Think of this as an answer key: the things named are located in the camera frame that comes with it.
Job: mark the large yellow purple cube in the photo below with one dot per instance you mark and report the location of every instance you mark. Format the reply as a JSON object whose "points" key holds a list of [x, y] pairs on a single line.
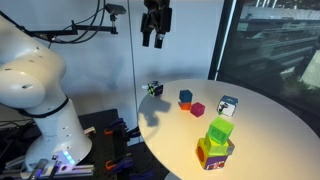
{"points": [[210, 160]]}

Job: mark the magenta block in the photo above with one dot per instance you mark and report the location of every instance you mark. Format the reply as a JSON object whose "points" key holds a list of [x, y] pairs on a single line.
{"points": [[197, 109]]}

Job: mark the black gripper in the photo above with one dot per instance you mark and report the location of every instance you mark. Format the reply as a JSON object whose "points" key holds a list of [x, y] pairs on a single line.
{"points": [[156, 16]]}

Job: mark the black external camera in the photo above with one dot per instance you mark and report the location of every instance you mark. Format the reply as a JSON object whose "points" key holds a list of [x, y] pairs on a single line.
{"points": [[115, 8]]}

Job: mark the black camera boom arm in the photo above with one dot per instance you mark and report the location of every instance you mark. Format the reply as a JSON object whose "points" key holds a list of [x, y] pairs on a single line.
{"points": [[76, 30]]}

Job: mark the dark window frame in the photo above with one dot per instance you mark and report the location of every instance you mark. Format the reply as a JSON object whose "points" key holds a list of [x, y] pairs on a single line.
{"points": [[221, 36]]}

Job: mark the yellow-green cube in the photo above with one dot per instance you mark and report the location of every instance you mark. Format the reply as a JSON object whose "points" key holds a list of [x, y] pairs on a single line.
{"points": [[213, 148]]}

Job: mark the aluminium profile rail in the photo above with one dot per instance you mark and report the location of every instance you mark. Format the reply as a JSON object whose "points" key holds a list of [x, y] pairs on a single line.
{"points": [[76, 170]]}

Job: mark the orange translucent block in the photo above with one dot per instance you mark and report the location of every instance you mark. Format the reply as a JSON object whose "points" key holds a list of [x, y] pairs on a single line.
{"points": [[185, 106]]}

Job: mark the white blue picture cube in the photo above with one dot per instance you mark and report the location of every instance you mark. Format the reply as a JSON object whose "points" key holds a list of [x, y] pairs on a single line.
{"points": [[227, 106]]}

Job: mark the black breadboard bench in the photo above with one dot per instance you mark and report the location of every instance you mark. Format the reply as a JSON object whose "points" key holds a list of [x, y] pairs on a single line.
{"points": [[100, 146]]}

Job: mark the checkered green black cube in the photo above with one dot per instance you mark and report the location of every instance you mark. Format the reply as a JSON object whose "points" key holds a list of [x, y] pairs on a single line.
{"points": [[155, 88]]}

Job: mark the blue translucent block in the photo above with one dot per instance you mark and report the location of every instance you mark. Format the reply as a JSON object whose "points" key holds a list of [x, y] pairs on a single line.
{"points": [[185, 96]]}

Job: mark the bright green translucent cube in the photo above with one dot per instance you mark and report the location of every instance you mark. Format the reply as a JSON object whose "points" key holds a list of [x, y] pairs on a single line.
{"points": [[220, 129]]}

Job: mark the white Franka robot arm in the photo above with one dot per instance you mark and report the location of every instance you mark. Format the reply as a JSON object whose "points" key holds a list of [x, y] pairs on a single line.
{"points": [[30, 83]]}

